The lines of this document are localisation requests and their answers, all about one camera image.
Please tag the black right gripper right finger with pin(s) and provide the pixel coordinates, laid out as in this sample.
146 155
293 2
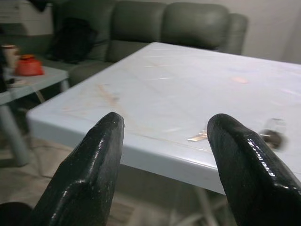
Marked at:
249 179

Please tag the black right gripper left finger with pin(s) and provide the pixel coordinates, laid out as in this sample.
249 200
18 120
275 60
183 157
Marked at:
94 169

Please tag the small pale side table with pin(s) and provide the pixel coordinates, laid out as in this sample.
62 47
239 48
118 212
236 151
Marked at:
30 82

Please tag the white plastic table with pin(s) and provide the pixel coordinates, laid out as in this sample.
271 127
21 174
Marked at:
188 89

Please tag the orange plastic container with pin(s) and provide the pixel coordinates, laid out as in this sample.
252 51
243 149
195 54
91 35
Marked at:
29 67

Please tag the black bag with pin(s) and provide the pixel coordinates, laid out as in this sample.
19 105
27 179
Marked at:
73 40

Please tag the white cup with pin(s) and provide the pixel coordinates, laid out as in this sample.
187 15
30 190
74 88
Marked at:
11 55

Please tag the grey-green leather sofa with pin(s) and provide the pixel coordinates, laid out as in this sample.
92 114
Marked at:
141 26

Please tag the white cabinet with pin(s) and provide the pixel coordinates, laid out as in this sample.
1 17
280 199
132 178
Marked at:
21 16

